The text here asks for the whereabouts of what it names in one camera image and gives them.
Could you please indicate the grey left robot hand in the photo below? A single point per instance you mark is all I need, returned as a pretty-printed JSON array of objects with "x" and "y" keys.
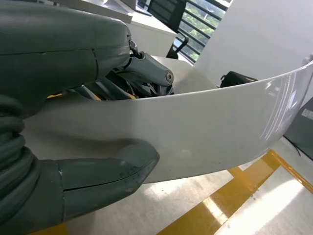
[{"x": 61, "y": 58}]

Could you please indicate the white office desk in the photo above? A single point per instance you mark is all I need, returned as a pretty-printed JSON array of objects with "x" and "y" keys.
[{"x": 146, "y": 32}]

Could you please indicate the black office chair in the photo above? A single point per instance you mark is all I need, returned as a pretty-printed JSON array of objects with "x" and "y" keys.
[{"x": 171, "y": 13}]

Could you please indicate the black window railing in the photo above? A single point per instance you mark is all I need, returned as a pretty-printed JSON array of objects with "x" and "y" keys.
[{"x": 195, "y": 19}]

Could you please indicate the black bag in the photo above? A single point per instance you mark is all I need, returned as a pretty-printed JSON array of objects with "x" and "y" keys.
[{"x": 234, "y": 79}]

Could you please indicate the grey equipment case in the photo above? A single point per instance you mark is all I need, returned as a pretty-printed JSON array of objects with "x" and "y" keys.
[{"x": 305, "y": 129}]

